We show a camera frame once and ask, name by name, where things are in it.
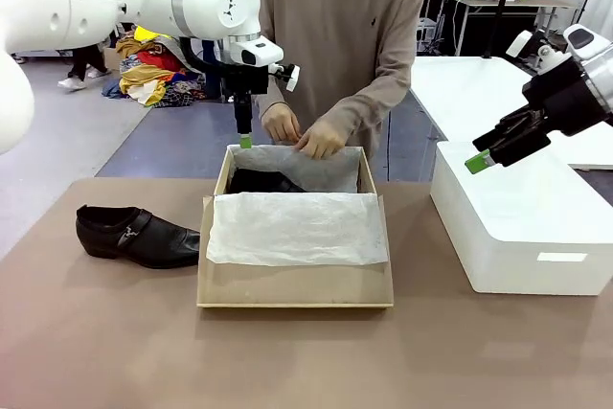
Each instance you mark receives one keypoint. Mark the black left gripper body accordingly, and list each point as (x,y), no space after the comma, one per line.
(244,79)

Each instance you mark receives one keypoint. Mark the person's right forearm beige sleeve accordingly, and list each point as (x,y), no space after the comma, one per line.
(270,100)

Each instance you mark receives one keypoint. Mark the small cardboard box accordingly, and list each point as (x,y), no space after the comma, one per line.
(112,58)

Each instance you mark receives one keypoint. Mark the pile of colourful clothes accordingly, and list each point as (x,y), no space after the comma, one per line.
(153,78)

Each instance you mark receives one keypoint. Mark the brown cardboard shoe box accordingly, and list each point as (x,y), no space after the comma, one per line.
(287,284)

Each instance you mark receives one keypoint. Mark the bystander in mauve shirt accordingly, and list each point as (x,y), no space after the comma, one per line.
(81,64)

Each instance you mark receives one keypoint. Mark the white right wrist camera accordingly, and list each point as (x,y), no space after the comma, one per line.
(519,43)

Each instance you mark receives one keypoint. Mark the person's left hand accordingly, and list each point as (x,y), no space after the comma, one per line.
(323,141)

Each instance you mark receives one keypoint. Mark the person torso beige sweater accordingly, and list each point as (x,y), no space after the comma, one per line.
(335,21)

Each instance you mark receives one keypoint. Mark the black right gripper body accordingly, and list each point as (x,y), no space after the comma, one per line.
(570,97)

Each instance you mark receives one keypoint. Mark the white plastic storage bin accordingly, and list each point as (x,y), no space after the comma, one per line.
(517,217)

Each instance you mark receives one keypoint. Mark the white tissue paper sheet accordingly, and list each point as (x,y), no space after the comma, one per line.
(297,227)

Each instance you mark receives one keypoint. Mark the person's right hand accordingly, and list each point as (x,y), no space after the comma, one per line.
(282,124)

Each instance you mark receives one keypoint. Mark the beige top lab table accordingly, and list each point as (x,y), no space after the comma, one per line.
(522,3)

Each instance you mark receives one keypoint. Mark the black stand pole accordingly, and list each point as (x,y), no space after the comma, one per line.
(499,11)

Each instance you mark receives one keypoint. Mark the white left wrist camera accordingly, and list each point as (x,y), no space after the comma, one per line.
(291,77)

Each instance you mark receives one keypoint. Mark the person's left forearm beige sleeve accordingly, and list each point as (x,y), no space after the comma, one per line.
(369,102)

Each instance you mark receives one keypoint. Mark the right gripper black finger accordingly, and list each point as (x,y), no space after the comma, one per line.
(512,124)
(522,145)

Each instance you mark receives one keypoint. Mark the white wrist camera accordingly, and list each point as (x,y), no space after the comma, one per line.
(519,43)
(291,77)

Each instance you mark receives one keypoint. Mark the black leather buckle shoe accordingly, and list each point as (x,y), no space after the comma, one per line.
(158,246)
(261,181)

